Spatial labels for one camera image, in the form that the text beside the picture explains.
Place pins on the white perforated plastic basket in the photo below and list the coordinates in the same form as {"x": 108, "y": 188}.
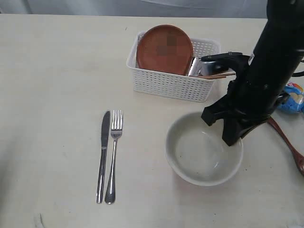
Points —
{"x": 165, "y": 84}

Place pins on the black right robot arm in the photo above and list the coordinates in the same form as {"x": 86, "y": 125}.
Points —
{"x": 282, "y": 36}

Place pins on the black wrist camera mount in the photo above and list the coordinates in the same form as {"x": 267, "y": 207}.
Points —
{"x": 224, "y": 62}

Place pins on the upper brown wooden chopstick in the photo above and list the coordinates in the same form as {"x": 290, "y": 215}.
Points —
{"x": 223, "y": 74}

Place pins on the silver fork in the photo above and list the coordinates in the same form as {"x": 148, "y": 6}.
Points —
{"x": 116, "y": 132}

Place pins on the silver table knife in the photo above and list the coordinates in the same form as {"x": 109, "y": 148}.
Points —
{"x": 104, "y": 143}

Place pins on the dark brown wooden spoon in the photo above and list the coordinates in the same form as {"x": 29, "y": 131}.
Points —
{"x": 297, "y": 156}

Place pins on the pale green ceramic bowl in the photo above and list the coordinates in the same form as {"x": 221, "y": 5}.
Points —
{"x": 197, "y": 153}

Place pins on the round brown wooden plate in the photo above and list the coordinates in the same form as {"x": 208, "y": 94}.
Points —
{"x": 165, "y": 48}

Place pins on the shiny steel cup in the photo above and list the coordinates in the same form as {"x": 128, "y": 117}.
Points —
{"x": 197, "y": 69}

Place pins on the brown wooden chopstick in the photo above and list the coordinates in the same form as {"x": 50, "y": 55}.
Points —
{"x": 223, "y": 74}
{"x": 212, "y": 77}

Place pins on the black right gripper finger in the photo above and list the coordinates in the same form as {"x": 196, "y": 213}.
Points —
{"x": 222, "y": 109}
{"x": 236, "y": 127}

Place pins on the blue chips bag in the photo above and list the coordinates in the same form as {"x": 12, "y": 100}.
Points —
{"x": 295, "y": 103}

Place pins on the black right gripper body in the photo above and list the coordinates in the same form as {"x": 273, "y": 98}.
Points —
{"x": 256, "y": 89}

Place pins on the lower brown wooden chopstick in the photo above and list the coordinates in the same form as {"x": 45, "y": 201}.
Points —
{"x": 212, "y": 77}

